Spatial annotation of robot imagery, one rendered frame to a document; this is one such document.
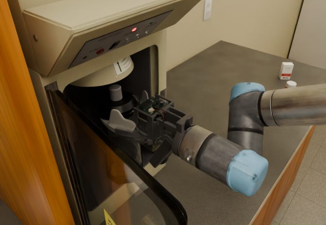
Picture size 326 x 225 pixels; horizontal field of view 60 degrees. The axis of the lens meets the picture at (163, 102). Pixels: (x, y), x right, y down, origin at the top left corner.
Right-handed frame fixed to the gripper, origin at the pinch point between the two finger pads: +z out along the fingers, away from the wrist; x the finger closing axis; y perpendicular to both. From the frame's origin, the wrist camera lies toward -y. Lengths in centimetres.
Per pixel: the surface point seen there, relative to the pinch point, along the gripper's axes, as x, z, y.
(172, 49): -72, 40, -19
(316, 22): -293, 20, -59
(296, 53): -293, 31, -97
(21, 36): 17.9, -1.1, 24.8
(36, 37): 18.0, -5.8, 25.9
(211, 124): -41.1, -3.2, -28.0
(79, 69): 10.7, -3.2, 17.0
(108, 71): 2.2, -0.7, 12.2
